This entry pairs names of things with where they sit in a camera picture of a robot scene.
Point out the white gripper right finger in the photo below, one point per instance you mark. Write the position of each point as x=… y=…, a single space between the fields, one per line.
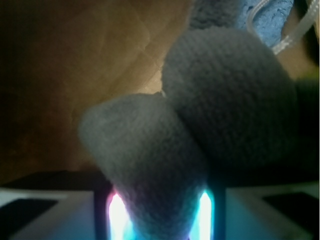
x=270 y=212

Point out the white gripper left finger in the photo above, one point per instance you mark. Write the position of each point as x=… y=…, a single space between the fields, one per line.
x=62 y=205

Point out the gray plush animal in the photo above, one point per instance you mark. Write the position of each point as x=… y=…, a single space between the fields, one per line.
x=226 y=104

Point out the brown paper bag bin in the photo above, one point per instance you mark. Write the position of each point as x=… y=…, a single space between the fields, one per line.
x=59 y=57

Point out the light blue sponge with loop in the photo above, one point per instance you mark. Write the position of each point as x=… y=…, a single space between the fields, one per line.
x=265 y=20

